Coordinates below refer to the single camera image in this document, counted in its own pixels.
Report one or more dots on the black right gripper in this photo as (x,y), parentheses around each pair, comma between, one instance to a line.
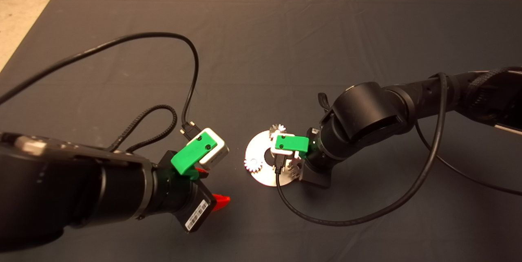
(316,172)

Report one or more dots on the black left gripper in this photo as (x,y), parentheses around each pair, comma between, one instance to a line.
(189,203)

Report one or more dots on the steel planetary gear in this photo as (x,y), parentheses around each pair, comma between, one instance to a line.
(277,128)
(294,169)

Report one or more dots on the white shiny bevel gear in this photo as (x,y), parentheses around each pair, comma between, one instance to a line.
(253,166)

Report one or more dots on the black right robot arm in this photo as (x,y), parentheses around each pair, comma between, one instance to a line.
(367,111)

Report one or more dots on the round metal carrier plate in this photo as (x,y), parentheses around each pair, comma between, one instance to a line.
(257,148)

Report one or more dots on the dark grey table cloth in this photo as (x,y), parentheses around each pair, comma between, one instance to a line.
(326,29)

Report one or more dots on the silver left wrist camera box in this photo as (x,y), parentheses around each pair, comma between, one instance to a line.
(220,154)

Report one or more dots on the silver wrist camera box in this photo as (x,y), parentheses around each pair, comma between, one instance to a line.
(277,152)
(220,154)

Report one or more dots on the green left camera mount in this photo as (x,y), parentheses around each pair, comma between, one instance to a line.
(189,156)

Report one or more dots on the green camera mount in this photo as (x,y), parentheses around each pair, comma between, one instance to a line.
(189,156)
(291,144)

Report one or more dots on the green right camera mount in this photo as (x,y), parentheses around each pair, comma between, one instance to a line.
(291,144)

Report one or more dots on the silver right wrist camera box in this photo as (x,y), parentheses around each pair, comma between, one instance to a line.
(277,152)

